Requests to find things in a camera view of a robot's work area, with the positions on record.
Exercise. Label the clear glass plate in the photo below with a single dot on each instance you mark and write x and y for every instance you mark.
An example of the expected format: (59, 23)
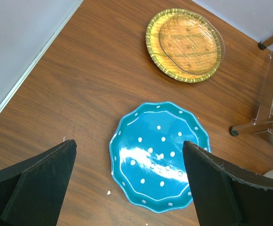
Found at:
(191, 43)

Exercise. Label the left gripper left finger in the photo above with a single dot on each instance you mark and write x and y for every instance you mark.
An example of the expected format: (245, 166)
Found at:
(32, 191)

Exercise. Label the blue dotted scalloped plate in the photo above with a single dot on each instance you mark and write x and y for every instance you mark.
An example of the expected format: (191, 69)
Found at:
(147, 159)

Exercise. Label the green leaf pattern plate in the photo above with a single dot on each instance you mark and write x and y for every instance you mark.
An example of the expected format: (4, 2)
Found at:
(159, 57)

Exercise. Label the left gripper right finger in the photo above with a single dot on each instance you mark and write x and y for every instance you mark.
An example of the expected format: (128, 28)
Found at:
(225, 194)

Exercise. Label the aluminium frame rail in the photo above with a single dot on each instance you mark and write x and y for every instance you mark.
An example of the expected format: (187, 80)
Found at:
(27, 29)

